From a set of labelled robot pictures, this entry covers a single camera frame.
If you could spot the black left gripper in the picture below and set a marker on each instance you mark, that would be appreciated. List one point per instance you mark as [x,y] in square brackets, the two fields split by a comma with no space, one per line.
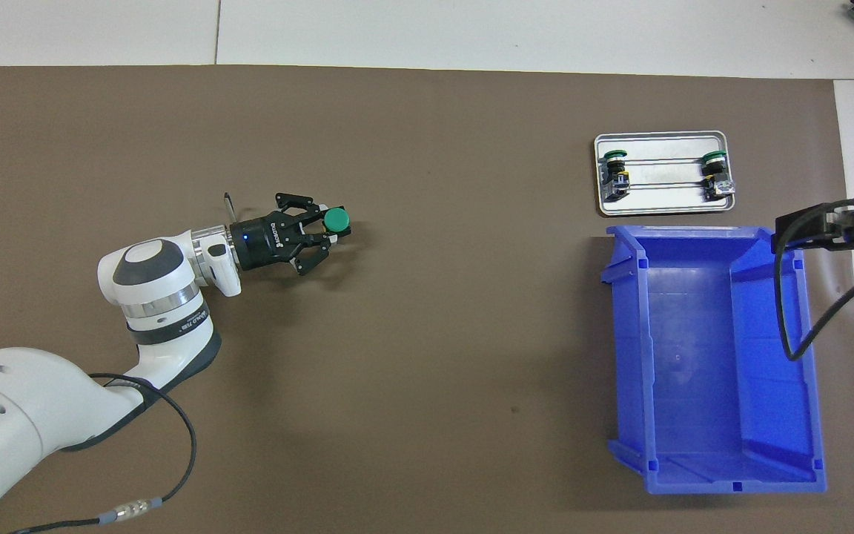
[260,241]

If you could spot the green push button switch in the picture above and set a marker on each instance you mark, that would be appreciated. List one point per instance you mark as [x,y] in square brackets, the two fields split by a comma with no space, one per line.
[336,219]
[614,167]
[715,167]

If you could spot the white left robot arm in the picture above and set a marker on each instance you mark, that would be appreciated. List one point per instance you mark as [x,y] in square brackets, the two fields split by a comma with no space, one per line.
[153,297]

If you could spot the brown table mat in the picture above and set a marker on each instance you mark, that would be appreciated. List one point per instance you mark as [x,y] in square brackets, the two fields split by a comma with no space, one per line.
[323,371]

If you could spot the grey metal tray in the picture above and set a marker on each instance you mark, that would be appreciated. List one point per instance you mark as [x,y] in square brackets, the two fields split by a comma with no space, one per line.
[664,200]

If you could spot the blue plastic storage bin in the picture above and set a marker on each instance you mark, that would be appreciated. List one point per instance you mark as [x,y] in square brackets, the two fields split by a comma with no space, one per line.
[694,371]

